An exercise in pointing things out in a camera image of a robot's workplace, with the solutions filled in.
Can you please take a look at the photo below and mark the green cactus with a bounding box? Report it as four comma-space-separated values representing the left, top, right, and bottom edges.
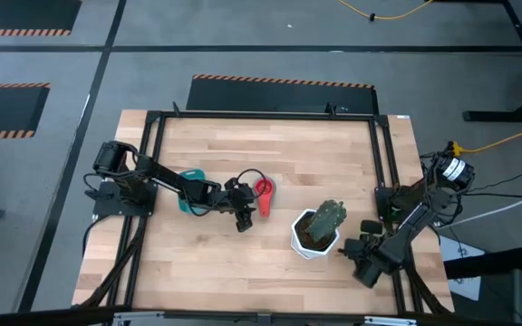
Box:
304, 198, 348, 244

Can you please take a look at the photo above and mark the black desk leg frame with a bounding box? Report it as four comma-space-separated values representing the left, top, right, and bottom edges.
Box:
462, 0, 522, 123

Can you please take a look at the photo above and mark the red measuring cup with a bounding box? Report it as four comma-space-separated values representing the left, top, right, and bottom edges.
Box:
252, 177, 277, 219

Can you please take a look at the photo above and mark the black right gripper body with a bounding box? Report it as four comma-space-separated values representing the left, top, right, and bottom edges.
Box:
363, 233, 402, 273

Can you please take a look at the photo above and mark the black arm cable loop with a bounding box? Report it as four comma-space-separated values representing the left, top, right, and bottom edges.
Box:
236, 168, 274, 200

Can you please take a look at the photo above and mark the yellow extension cable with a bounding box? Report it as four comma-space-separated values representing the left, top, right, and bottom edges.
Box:
336, 0, 435, 23

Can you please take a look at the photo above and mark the white sheet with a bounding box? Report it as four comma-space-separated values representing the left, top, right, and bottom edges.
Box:
437, 235, 485, 302

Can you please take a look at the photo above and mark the black floor beam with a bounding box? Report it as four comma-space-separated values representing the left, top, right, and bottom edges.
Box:
444, 246, 522, 281

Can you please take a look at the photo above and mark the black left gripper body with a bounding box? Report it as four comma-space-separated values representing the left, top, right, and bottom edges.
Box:
227, 178, 258, 214

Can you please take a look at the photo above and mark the white cable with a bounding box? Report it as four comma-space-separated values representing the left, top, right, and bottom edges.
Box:
437, 185, 522, 230

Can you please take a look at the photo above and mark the white plant pot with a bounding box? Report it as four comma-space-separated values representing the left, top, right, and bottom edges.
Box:
290, 207, 342, 261

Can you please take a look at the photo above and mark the black hazard-striped floor mat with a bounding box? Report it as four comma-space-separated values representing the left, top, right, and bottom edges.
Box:
0, 82, 52, 140
0, 0, 83, 37
186, 73, 380, 115

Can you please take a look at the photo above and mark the teal plastic basket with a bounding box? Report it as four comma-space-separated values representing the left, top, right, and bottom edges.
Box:
178, 168, 208, 216

